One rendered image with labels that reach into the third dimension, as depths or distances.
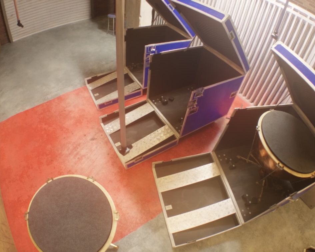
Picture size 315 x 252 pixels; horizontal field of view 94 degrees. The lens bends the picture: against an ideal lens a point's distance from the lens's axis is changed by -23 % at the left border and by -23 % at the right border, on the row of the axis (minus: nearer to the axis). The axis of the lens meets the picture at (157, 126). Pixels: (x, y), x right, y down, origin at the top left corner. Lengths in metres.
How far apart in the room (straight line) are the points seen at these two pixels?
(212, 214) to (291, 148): 1.10
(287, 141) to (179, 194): 1.35
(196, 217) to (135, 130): 1.46
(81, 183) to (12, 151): 1.82
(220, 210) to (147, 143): 1.26
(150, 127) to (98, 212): 1.72
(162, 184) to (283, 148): 1.40
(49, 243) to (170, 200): 1.42
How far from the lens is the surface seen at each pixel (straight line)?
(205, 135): 2.94
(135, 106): 3.00
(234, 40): 2.08
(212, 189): 2.47
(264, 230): 2.68
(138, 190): 2.32
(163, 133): 2.60
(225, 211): 2.29
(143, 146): 2.52
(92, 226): 1.41
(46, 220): 1.52
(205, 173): 2.40
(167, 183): 2.34
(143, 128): 2.79
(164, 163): 2.38
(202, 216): 2.24
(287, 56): 1.68
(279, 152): 1.88
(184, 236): 2.22
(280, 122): 2.21
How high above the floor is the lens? 2.16
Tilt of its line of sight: 49 degrees down
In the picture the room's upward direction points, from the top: 8 degrees clockwise
